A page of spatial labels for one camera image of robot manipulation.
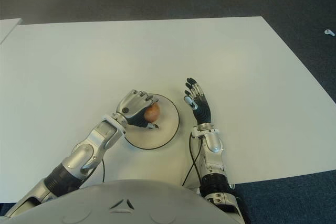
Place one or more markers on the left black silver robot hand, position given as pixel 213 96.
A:
pixel 131 107

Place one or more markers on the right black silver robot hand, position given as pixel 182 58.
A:
pixel 203 110

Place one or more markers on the red yellow apple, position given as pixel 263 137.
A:
pixel 152 112

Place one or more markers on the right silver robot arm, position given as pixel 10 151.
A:
pixel 214 161

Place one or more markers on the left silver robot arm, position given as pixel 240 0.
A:
pixel 86 153

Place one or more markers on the white plate with black rim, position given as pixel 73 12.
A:
pixel 165 132

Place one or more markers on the grey robot torso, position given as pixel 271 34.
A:
pixel 126 203

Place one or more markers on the white neighbouring table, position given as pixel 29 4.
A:
pixel 8 27

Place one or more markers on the small white floor object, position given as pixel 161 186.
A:
pixel 329 32

